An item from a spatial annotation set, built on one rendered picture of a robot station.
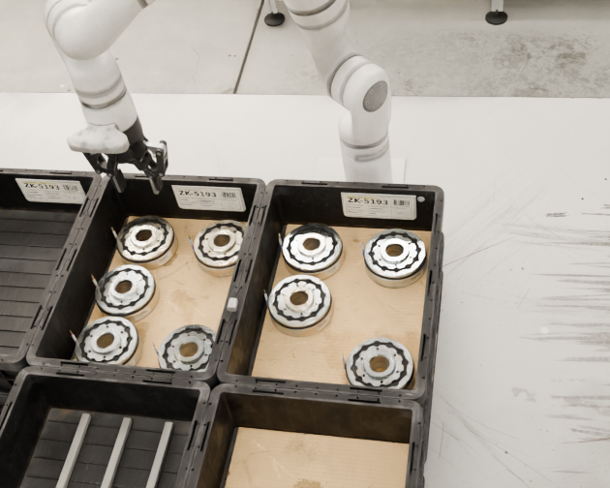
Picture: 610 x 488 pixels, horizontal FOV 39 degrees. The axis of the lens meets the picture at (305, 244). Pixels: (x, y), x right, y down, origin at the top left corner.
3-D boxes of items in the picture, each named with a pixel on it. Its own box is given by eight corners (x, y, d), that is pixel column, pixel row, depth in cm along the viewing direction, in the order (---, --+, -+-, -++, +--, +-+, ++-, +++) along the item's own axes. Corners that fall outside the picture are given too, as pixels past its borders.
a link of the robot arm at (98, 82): (67, 83, 128) (88, 115, 123) (30, -6, 117) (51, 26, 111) (110, 64, 130) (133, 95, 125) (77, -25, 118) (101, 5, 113)
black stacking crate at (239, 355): (279, 224, 157) (269, 181, 148) (443, 232, 151) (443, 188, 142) (230, 420, 133) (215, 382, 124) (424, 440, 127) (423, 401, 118)
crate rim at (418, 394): (270, 187, 150) (267, 177, 148) (444, 195, 144) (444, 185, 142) (216, 389, 125) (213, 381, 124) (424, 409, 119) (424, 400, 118)
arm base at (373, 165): (355, 173, 178) (348, 111, 164) (399, 180, 175) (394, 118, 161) (341, 206, 172) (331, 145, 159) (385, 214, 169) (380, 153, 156)
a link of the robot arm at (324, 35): (313, -39, 137) (353, -16, 132) (359, 68, 159) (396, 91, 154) (272, 0, 136) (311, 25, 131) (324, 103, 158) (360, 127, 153)
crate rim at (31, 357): (108, 180, 156) (105, 171, 154) (269, 187, 150) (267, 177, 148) (27, 372, 132) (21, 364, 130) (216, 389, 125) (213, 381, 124)
